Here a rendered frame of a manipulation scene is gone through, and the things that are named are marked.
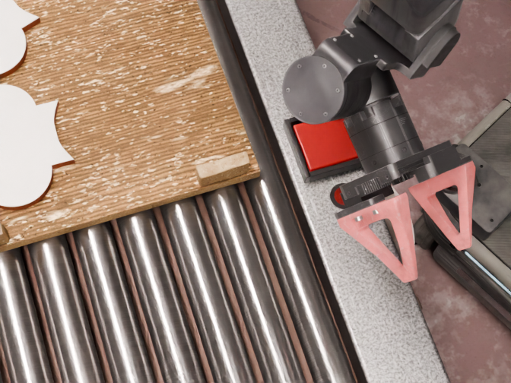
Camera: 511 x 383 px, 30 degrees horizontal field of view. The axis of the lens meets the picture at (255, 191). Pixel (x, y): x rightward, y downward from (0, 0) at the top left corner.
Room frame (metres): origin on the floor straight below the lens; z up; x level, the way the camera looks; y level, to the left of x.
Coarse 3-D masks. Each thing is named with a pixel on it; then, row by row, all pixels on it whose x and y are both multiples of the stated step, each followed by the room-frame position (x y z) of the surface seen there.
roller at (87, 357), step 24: (48, 240) 0.32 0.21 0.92; (48, 264) 0.30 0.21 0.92; (72, 264) 0.31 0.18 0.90; (48, 288) 0.27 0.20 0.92; (72, 288) 0.28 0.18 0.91; (48, 312) 0.25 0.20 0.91; (72, 312) 0.25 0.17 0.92; (72, 336) 0.22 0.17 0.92; (72, 360) 0.20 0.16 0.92; (96, 360) 0.21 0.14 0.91
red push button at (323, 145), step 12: (336, 120) 0.51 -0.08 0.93; (300, 132) 0.49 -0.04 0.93; (312, 132) 0.49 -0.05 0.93; (324, 132) 0.50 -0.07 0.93; (336, 132) 0.50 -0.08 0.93; (300, 144) 0.48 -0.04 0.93; (312, 144) 0.48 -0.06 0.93; (324, 144) 0.48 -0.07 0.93; (336, 144) 0.48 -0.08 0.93; (348, 144) 0.49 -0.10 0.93; (312, 156) 0.46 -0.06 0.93; (324, 156) 0.47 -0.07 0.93; (336, 156) 0.47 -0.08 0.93; (348, 156) 0.47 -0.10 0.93; (312, 168) 0.45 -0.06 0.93
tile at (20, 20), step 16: (0, 0) 0.60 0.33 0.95; (0, 16) 0.57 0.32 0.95; (16, 16) 0.58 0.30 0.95; (32, 16) 0.58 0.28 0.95; (0, 32) 0.55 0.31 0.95; (16, 32) 0.56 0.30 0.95; (0, 48) 0.53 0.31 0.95; (16, 48) 0.54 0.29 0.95; (0, 64) 0.51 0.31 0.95; (16, 64) 0.52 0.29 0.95
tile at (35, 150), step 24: (0, 96) 0.47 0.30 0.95; (24, 96) 0.48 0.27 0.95; (0, 120) 0.44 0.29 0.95; (24, 120) 0.45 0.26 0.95; (48, 120) 0.45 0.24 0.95; (0, 144) 0.41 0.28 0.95; (24, 144) 0.42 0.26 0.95; (48, 144) 0.42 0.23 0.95; (0, 168) 0.39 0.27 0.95; (24, 168) 0.39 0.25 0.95; (48, 168) 0.40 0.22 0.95; (0, 192) 0.36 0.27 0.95; (24, 192) 0.36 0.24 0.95
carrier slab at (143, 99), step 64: (64, 0) 0.62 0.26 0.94; (128, 0) 0.63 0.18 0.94; (192, 0) 0.64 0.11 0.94; (64, 64) 0.53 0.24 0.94; (128, 64) 0.54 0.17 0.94; (192, 64) 0.56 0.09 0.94; (64, 128) 0.45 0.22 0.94; (128, 128) 0.46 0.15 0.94; (192, 128) 0.47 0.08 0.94; (64, 192) 0.37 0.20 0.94; (128, 192) 0.39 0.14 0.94; (192, 192) 0.40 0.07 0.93
